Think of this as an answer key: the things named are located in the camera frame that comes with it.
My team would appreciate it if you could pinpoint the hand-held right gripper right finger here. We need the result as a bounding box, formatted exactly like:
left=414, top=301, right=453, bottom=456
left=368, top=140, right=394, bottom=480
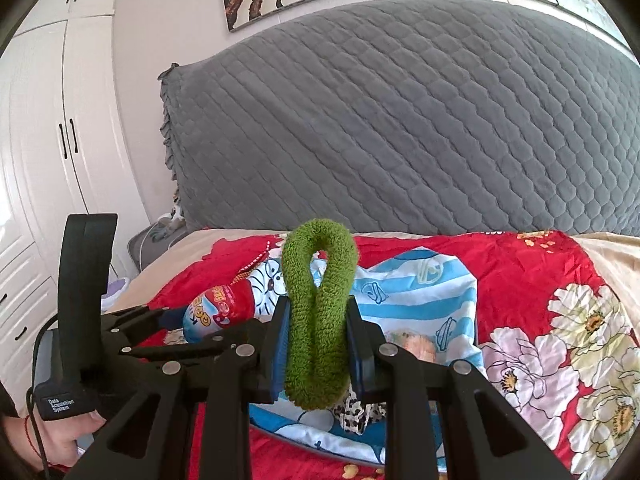
left=345, top=296, right=573, bottom=480

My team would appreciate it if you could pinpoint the tangle of chargers and cables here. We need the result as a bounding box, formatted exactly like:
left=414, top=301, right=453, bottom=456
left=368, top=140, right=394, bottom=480
left=150, top=205, right=186, bottom=241

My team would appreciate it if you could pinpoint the white wardrobe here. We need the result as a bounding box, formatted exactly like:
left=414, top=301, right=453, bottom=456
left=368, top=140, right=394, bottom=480
left=0, top=0, right=151, bottom=401

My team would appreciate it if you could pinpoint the grey nightstand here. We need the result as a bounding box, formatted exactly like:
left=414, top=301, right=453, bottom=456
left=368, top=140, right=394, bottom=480
left=127, top=222, right=191, bottom=266

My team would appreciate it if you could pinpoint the grey quilted headboard cover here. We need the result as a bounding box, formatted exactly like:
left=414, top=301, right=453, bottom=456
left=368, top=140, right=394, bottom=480
left=157, top=0, right=640, bottom=238

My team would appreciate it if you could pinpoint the black cable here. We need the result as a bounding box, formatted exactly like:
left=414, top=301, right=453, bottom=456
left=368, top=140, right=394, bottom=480
left=25, top=330, right=53, bottom=480

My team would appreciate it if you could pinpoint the blue striped cartoon cloth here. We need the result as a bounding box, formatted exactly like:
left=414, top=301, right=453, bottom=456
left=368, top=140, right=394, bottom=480
left=247, top=247, right=478, bottom=466

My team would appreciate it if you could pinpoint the red floral blanket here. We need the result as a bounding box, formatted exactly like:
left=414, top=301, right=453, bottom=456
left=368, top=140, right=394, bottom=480
left=145, top=230, right=640, bottom=480

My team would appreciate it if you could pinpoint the person's left hand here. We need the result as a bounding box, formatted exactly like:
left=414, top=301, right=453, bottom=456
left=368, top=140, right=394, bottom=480
left=27, top=410, right=108, bottom=471

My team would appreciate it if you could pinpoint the green fuzzy scrunchie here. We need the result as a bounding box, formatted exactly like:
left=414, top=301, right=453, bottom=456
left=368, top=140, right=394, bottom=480
left=281, top=218, right=358, bottom=411

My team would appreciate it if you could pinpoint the leopard print scrunchie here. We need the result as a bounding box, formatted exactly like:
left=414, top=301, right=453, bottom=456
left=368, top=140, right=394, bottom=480
left=332, top=387, right=388, bottom=433

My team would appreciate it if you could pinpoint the purple lidded bucket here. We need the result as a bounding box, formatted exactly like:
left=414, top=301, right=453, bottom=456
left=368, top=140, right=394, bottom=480
left=100, top=277, right=132, bottom=311

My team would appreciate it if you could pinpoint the red string bracelet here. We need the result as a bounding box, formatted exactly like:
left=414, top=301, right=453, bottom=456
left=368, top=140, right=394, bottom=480
left=24, top=416, right=46, bottom=461

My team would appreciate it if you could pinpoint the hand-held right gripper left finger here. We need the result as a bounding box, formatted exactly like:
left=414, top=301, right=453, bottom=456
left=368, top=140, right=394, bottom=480
left=65, top=296, right=292, bottom=480

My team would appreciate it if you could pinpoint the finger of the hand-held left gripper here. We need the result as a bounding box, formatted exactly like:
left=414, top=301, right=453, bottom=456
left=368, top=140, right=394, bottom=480
left=117, top=320, right=266, bottom=363
left=102, top=307, right=176, bottom=333

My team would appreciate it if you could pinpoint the person's left forearm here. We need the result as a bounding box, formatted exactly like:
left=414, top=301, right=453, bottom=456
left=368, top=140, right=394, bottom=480
left=0, top=380, right=38, bottom=480

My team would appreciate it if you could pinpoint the clear rice cracker packet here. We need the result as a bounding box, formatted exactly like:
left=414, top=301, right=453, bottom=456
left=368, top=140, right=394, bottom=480
left=395, top=332, right=443, bottom=361

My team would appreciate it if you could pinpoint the egg-shaped chocolate toy packet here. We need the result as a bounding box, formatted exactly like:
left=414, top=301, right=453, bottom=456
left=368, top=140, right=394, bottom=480
left=182, top=280, right=256, bottom=343

